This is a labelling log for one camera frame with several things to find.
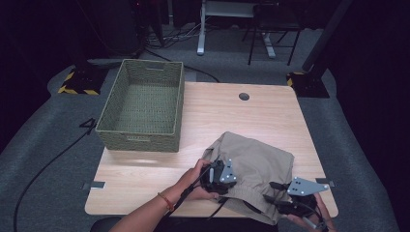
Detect thin black cable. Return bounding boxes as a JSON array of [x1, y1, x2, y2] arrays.
[[143, 47, 221, 84]]

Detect person's right hand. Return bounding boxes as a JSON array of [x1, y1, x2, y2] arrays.
[[284, 192, 337, 232]]

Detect khaki pants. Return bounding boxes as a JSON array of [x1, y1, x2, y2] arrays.
[[201, 130, 296, 226]]

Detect black metal chair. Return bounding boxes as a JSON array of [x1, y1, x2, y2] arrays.
[[242, 3, 304, 67]]

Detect black yellow striped stand base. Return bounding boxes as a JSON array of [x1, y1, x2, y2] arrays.
[[286, 71, 331, 99], [57, 66, 107, 96]]

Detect person's dark clothing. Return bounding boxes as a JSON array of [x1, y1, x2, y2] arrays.
[[90, 216, 278, 232]]

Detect black slanted stand pole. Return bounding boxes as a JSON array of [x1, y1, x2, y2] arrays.
[[301, 0, 354, 73]]

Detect red cord bracelet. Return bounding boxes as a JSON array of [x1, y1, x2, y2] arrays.
[[157, 191, 175, 212]]

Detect tangle of cables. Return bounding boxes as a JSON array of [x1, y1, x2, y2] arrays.
[[143, 22, 201, 51]]

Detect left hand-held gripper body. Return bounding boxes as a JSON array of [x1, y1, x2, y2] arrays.
[[199, 159, 238, 195]]

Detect person's left hand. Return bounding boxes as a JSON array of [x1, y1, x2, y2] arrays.
[[180, 158, 220, 201]]

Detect green woven basket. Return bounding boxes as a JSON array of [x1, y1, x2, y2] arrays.
[[95, 58, 186, 153]]

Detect right hand-held gripper black cable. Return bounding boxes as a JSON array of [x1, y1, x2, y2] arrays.
[[301, 202, 331, 232]]

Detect long black floor cable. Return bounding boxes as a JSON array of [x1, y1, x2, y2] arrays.
[[13, 127, 95, 232]]

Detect hand-held gripper black cable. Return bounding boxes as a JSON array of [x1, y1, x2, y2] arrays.
[[301, 202, 331, 232], [162, 156, 223, 220]]

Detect left hand-held gripper black cable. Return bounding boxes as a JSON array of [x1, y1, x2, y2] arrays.
[[162, 156, 223, 220]]

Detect grey table edge bracket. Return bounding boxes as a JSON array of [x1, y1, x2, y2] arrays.
[[315, 177, 337, 188]]

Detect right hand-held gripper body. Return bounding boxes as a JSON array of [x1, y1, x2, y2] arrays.
[[277, 176, 330, 218]]

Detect white desk frame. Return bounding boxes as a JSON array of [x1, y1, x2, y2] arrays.
[[196, 0, 277, 59]]

